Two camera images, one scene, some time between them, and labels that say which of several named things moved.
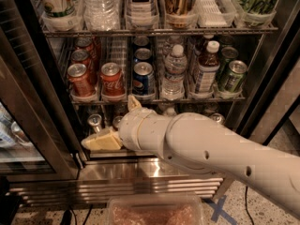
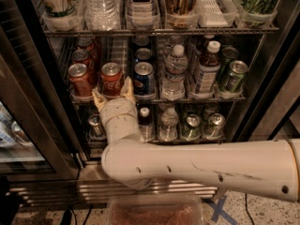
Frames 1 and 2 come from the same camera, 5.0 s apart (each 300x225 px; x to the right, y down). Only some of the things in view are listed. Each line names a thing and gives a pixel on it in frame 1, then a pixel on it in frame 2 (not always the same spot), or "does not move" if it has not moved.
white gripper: [130, 129] to [118, 107]
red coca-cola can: [112, 87] does not move
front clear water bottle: [173, 83] does not move
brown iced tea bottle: [208, 65] does not move
